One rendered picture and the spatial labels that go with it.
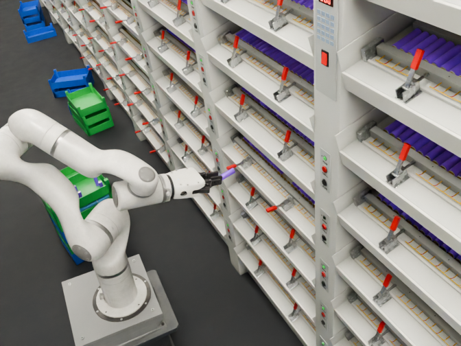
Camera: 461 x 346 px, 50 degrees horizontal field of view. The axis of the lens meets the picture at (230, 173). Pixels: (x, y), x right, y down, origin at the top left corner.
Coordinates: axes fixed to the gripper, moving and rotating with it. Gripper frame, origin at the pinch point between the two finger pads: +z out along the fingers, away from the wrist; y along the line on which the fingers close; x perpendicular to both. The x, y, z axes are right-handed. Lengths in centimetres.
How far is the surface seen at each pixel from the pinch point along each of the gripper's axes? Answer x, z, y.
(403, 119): -47, 5, -57
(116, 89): 64, 39, 223
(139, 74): 24, 29, 148
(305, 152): -14.7, 20.5, -15.9
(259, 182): 7.8, 20.4, 3.4
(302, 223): 7.6, 20.8, -21.3
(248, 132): -11.1, 14.4, 6.0
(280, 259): 44, 34, -1
